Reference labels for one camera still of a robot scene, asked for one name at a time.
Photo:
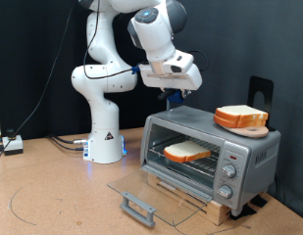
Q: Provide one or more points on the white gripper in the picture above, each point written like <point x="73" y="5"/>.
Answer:
<point x="177" y="76"/>

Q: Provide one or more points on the white bread slice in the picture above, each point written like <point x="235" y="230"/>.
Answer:
<point x="185" y="150"/>
<point x="227" y="122"/>
<point x="242" y="111"/>

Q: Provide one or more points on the silver oven knob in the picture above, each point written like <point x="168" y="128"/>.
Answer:
<point x="225" y="191"/>
<point x="229" y="170"/>

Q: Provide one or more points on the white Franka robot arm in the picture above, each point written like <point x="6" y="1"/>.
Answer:
<point x="102" y="137"/>

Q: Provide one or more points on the silver toaster oven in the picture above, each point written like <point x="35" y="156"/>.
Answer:
<point x="255" y="163"/>

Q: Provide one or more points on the grey metal pole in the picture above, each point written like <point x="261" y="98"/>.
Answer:
<point x="168" y="105"/>

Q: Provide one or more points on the black metal bookend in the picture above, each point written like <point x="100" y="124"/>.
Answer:
<point x="260" y="83"/>

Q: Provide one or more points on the round wooden plate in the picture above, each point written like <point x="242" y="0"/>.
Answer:
<point x="252" y="132"/>

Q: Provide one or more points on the dark grey backdrop curtain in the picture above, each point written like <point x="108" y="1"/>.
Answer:
<point x="255" y="39"/>

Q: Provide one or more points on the wooden slatted base block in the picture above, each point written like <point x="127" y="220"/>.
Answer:
<point x="219" y="212"/>

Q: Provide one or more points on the black foam pad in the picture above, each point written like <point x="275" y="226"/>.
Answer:
<point x="242" y="212"/>
<point x="259" y="201"/>

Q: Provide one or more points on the black backdrop curtain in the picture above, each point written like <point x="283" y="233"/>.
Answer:
<point x="13" y="49"/>

